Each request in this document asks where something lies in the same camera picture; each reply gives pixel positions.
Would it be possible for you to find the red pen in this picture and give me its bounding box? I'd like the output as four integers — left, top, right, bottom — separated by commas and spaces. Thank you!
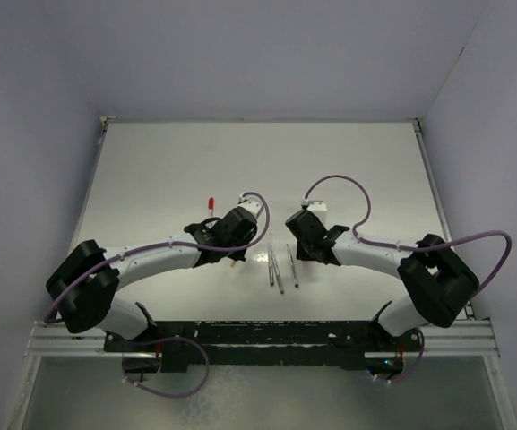
208, 197, 214, 219

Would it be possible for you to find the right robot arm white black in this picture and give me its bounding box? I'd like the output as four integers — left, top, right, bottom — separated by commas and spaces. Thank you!
285, 209, 479, 350

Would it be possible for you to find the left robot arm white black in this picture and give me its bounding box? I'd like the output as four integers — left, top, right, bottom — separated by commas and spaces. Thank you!
46, 200, 263, 351

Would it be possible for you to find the blue tipped pen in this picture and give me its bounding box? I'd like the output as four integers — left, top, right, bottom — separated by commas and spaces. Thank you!
286, 243, 299, 288

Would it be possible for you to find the purple tipped pen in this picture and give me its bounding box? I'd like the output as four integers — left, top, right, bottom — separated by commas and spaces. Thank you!
271, 250, 285, 295

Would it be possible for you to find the green tipped pen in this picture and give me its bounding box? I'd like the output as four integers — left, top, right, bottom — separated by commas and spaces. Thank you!
267, 243, 275, 287

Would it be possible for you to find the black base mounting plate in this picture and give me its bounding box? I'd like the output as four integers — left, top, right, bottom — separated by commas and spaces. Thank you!
104, 319, 424, 374

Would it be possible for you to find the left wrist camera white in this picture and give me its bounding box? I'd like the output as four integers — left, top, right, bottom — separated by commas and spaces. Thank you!
237, 193, 263, 220

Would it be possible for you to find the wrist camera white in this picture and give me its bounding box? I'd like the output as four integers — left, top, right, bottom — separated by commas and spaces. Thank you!
237, 193, 263, 220
301, 200, 328, 226

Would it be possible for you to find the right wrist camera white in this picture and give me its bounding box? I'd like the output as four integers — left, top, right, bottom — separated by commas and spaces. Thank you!
301, 200, 328, 226

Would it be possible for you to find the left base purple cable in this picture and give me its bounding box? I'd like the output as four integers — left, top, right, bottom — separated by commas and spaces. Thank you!
121, 336, 211, 397

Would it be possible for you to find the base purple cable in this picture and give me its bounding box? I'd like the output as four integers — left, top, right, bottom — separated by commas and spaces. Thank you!
121, 336, 211, 397
372, 342, 427, 385

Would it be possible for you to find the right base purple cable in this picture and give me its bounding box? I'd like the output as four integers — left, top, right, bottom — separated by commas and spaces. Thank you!
372, 342, 427, 385

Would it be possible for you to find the aluminium rail frame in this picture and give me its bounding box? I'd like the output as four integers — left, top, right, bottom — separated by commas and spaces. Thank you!
26, 320, 500, 357

